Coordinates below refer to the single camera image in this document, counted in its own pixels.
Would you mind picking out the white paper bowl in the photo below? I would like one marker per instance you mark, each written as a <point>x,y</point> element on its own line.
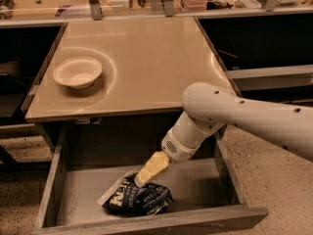
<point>77,73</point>

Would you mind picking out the metal shelf bracket left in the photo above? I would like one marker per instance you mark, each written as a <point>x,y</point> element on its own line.
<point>95,8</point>

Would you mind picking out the metal shelf bracket middle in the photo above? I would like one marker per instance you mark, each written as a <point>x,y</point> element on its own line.
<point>168,8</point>

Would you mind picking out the grey cabinet with beige top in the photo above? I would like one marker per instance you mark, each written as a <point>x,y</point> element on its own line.
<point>147,64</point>

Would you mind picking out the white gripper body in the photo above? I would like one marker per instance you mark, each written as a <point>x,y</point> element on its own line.
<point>176,149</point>

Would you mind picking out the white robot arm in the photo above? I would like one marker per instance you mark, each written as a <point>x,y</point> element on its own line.
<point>206,108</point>

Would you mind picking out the blue chip bag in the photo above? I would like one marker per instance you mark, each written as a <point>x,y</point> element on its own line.
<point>124,197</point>

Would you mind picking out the open grey wooden drawer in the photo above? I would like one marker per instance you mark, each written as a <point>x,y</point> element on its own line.
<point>90,189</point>

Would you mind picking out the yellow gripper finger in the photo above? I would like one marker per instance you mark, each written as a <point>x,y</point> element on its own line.
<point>157,164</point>

